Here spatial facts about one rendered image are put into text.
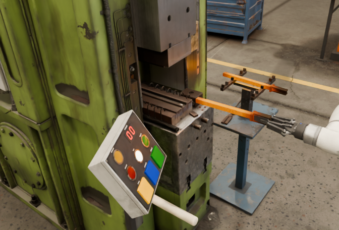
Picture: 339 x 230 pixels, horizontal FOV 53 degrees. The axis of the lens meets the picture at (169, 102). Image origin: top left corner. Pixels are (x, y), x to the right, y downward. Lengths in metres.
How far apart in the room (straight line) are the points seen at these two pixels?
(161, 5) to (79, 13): 0.34
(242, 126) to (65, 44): 1.21
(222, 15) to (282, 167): 3.08
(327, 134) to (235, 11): 4.05
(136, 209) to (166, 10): 0.85
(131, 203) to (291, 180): 1.84
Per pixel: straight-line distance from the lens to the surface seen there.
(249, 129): 2.23
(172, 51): 1.64
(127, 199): 1.30
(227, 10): 5.45
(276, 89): 2.15
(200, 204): 2.44
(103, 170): 1.24
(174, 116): 1.81
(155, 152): 1.47
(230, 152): 3.11
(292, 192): 2.83
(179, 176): 1.96
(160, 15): 1.52
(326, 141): 1.54
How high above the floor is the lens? 1.96
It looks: 31 degrees down
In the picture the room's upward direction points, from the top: 3 degrees counter-clockwise
